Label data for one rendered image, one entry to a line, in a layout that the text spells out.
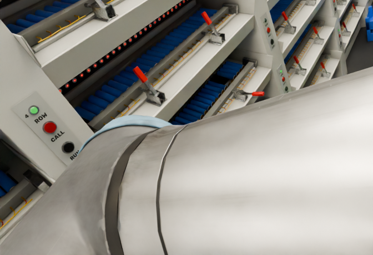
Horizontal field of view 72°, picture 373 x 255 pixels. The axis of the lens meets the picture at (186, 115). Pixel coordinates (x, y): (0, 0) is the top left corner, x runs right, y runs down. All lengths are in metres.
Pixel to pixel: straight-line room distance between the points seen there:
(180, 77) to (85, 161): 0.48
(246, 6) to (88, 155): 0.76
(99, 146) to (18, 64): 0.28
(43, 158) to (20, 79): 0.12
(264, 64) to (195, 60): 0.34
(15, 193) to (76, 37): 0.28
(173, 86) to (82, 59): 0.22
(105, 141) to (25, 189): 0.36
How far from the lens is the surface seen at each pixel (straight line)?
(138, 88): 0.59
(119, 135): 0.18
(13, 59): 0.44
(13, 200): 0.52
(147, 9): 0.57
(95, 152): 0.17
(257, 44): 0.92
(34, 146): 0.44
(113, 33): 0.51
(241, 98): 0.81
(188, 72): 0.64
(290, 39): 1.11
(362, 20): 2.36
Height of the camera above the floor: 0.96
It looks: 29 degrees down
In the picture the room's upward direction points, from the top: 29 degrees counter-clockwise
